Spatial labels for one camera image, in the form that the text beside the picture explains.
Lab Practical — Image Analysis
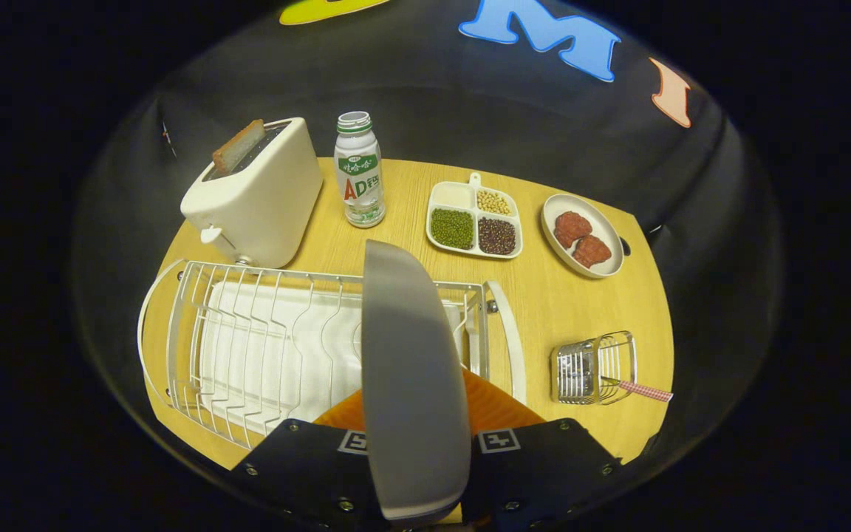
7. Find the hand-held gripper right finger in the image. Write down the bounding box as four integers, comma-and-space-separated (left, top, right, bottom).
461, 369, 622, 532

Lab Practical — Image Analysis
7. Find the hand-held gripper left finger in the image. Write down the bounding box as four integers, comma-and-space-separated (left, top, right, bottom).
230, 388, 391, 532

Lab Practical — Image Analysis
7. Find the metal wire basket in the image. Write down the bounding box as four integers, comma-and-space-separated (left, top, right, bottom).
550, 330, 638, 406

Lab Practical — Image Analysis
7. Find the spoon with checked handle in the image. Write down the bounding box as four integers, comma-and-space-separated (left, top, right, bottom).
601, 377, 674, 403

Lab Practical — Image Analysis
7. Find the white wire dish rack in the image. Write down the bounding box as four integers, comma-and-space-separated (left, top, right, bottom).
137, 257, 528, 451

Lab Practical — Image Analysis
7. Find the beige round plate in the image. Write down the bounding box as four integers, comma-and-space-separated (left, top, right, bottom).
361, 239, 472, 524

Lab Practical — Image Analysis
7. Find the beige dish with meat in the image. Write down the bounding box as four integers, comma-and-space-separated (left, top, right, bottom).
541, 194, 625, 279

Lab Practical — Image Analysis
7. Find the white drip tray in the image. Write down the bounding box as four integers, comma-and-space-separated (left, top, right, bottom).
200, 281, 463, 437

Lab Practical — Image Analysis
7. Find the red meat patty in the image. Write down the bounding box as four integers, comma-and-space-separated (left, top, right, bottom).
553, 211, 593, 249
572, 235, 612, 269

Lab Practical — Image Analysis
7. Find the pile of dark red beans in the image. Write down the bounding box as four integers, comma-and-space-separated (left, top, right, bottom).
478, 217, 517, 256

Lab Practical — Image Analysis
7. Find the pile of green beans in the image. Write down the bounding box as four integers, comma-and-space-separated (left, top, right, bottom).
431, 208, 475, 250

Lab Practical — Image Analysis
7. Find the pile of yellow soybeans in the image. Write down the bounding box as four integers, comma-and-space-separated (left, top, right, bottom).
476, 190, 513, 216

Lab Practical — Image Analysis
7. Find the white toaster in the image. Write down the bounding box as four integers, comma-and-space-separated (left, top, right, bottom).
180, 117, 324, 269

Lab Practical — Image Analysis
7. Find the white bottle green label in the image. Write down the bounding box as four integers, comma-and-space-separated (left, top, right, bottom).
334, 111, 386, 228

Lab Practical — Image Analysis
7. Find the white divided tray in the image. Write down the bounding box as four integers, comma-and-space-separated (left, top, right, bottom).
425, 172, 524, 260

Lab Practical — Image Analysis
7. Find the toasted bread slice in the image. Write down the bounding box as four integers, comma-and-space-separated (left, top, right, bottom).
211, 119, 267, 176

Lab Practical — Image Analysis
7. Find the black backdrop cloth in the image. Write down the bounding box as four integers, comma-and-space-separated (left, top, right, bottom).
71, 0, 785, 474

